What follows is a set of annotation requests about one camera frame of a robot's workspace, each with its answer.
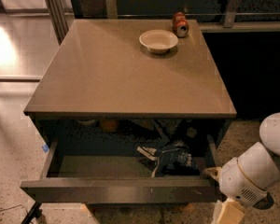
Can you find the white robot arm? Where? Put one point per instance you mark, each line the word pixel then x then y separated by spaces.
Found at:
pixel 261 163

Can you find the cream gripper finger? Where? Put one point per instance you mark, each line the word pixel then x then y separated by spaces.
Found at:
pixel 213 172
pixel 228 212

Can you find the orange soda can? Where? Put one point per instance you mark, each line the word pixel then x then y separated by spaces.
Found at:
pixel 180 24

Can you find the grey top drawer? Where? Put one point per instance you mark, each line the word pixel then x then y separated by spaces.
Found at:
pixel 106 171

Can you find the grey drawer cabinet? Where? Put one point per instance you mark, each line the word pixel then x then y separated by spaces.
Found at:
pixel 102 71

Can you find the black tool on floor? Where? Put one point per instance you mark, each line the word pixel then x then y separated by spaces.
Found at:
pixel 34 212

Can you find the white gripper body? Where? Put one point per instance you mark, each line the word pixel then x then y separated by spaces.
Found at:
pixel 237 181

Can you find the orange fruit in drawer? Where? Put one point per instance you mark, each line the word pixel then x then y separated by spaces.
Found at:
pixel 109 125

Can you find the white bowl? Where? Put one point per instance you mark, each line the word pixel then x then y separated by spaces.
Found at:
pixel 158 41

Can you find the dark blue snack bag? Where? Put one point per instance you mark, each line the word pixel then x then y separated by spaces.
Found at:
pixel 173 159

